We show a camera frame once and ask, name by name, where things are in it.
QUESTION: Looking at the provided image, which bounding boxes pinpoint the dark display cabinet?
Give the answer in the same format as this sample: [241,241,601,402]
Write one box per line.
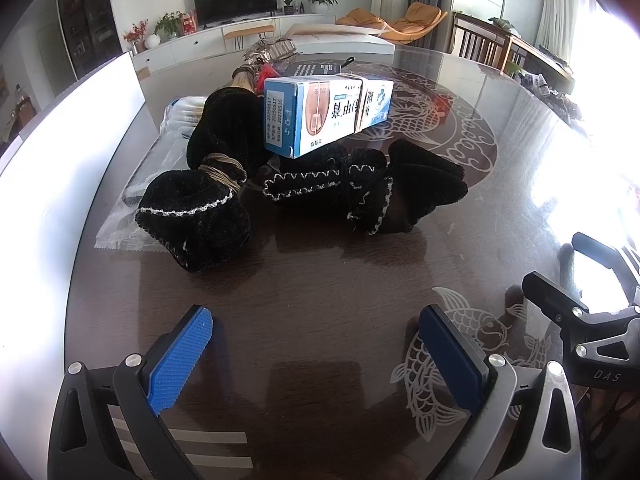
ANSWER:
[56,0,122,79]

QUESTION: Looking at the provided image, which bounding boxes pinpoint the black knitted garment bundle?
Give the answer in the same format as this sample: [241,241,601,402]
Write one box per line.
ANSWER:
[136,87,469,273]

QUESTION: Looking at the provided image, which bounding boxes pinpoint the bagged cotton swab bundle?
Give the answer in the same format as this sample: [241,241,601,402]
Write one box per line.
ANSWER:
[160,96,206,138]

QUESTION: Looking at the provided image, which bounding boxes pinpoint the white storage box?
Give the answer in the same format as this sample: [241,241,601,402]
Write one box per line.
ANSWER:
[283,24,395,56]

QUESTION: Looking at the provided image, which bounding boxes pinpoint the red flowers in white vase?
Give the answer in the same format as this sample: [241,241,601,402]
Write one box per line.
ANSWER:
[122,20,160,54]

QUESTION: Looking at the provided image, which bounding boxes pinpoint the red snack packet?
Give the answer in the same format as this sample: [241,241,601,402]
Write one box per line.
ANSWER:
[255,64,279,96]

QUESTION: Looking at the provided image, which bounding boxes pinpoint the dark tray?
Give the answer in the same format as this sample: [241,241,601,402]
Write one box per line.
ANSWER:
[94,127,193,252]

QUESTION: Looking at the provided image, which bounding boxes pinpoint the wooden dining chair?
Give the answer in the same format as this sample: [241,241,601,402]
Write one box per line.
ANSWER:
[450,12,513,73]

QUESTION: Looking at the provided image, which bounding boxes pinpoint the white tv cabinet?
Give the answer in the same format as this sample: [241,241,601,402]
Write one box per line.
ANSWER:
[132,14,336,73]

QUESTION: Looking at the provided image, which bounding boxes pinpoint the blue white medicine box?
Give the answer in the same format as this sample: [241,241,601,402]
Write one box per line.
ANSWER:
[262,74,394,158]

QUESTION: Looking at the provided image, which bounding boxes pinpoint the rhinestone bow hair clip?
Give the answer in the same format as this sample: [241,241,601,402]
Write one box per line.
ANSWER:
[244,38,297,68]

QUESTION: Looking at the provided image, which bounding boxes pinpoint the orange lounge chair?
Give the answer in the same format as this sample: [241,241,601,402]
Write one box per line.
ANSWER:
[335,1,448,44]

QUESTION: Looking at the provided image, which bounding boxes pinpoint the leafy plant beside flowers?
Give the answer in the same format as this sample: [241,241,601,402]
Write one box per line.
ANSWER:
[154,11,182,41]

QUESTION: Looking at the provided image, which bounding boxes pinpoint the black odor removing bar box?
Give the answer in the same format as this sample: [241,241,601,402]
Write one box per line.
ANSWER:
[280,56,355,77]

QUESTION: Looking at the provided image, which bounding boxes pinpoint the small wooden bench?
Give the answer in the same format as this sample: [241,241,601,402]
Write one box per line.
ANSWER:
[222,24,276,51]

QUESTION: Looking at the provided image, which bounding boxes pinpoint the tan triangular pouch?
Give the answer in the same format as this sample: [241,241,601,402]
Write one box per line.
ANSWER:
[230,64,259,93]

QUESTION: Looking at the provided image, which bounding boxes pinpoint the white board on table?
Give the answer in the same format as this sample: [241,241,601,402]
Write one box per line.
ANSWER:
[1,54,145,479]

